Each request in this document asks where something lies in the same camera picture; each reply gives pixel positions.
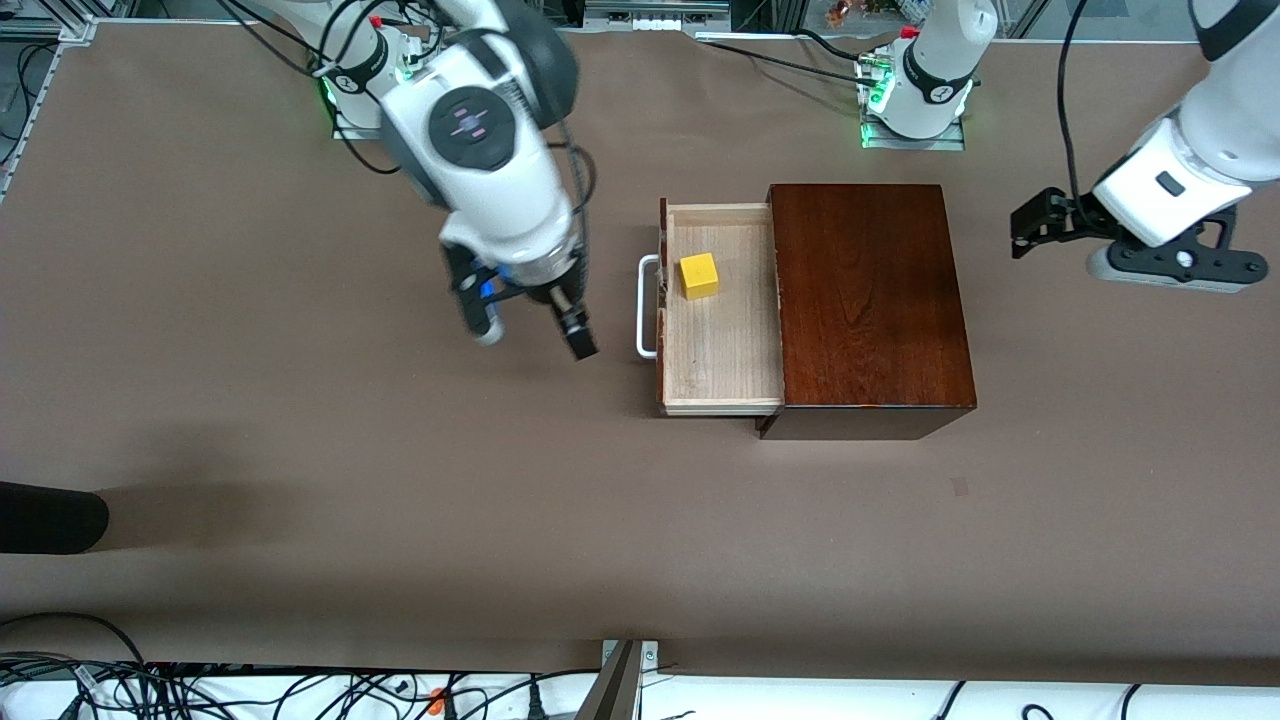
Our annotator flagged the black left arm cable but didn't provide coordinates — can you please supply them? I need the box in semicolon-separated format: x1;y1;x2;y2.
1056;0;1093;202

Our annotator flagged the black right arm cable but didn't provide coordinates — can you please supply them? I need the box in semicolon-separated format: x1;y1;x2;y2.
215;0;601;302

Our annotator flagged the grey power strip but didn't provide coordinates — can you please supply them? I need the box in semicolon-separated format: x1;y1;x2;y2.
583;0;734;32

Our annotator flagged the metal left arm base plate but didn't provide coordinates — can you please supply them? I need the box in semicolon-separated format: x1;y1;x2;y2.
859;110;968;154

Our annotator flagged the light wood drawer white handle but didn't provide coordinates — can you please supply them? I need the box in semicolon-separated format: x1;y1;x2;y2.
636;196;787;419

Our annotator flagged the black cable on table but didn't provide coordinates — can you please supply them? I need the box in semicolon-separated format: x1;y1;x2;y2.
695;28;863;86

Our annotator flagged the yellow cube block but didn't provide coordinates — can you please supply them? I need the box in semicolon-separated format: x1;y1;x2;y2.
678;251;721;303

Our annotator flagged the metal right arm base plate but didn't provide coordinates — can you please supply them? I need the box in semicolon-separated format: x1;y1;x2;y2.
331;95;401;142

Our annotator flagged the aluminium profile post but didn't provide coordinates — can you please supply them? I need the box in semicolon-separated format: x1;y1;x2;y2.
577;639;662;720

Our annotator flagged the black rounded cylinder object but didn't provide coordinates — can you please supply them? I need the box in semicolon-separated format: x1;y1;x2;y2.
0;481;111;556

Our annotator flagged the aluminium frame rail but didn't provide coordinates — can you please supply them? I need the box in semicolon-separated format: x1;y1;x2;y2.
0;0;99;206

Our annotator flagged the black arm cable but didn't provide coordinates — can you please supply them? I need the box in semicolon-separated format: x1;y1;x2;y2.
1056;0;1093;202
215;0;601;302

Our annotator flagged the black looped cable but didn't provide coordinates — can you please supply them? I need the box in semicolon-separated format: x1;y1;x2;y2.
0;611;154;720

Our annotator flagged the dark brown wooden cabinet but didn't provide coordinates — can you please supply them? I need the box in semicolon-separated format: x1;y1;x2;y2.
757;183;979;442

